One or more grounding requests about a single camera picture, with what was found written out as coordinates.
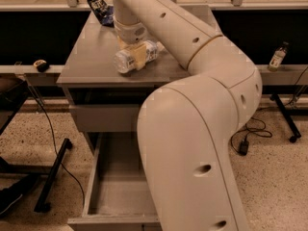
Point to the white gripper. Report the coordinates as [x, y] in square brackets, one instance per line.
[131, 33]

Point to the clear plastic water bottle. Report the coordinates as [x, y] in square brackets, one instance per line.
[124, 62]

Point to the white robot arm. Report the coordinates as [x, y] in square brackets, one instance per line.
[184, 127]

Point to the grey drawer cabinet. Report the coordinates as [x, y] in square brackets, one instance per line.
[89, 77]

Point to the open grey lower drawer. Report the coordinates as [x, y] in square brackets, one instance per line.
[118, 198]

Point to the small bottle on ledge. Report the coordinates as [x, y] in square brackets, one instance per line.
[278, 56]

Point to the blue chip bag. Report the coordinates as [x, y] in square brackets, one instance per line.
[103, 12]

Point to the black yellow tape measure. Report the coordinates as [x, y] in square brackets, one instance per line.
[41, 65]

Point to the black equipment at left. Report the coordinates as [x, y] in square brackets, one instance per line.
[13, 93]

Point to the black stand leg right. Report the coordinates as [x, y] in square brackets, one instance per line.
[296, 134]

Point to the black stand leg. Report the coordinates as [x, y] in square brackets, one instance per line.
[42, 206]
[296, 134]

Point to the black stand leg left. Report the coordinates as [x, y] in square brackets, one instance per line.
[42, 206]

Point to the black shoe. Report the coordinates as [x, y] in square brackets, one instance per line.
[9, 196]

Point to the closed grey drawer black handle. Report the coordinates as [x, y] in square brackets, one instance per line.
[105, 118]

